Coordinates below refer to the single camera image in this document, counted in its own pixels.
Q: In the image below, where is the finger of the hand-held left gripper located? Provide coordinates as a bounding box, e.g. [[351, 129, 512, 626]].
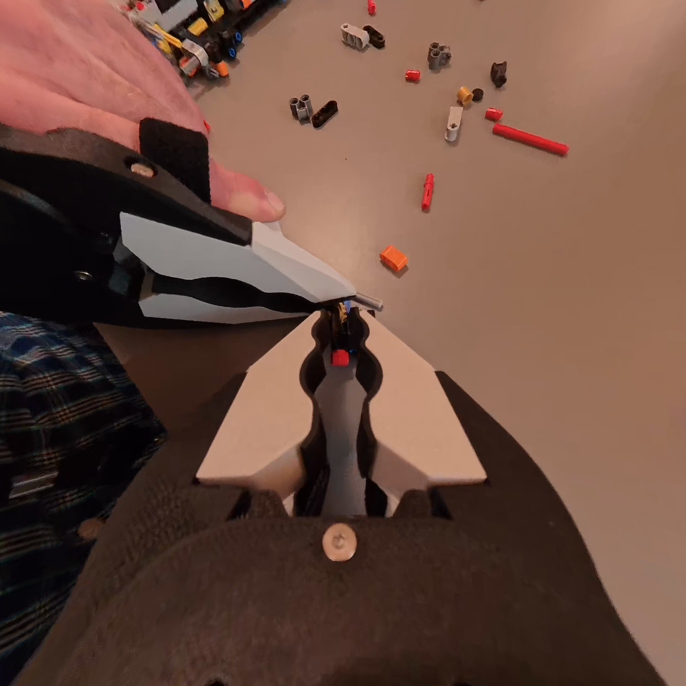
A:
[[138, 291, 323, 325], [120, 212, 358, 302]]

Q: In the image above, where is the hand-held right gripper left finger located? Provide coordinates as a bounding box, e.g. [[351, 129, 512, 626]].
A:
[[195, 311, 331, 518]]

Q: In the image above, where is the person's plaid shirt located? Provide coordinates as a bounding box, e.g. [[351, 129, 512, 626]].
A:
[[0, 311, 167, 671]]

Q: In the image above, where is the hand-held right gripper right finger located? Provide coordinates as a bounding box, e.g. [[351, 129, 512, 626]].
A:
[[348, 311, 488, 518]]

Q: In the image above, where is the black lego gear assembly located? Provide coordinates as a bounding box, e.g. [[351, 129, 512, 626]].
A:
[[328, 300, 360, 368]]

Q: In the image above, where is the long red lego axle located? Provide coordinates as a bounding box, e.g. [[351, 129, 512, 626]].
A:
[[491, 122, 570, 158]]

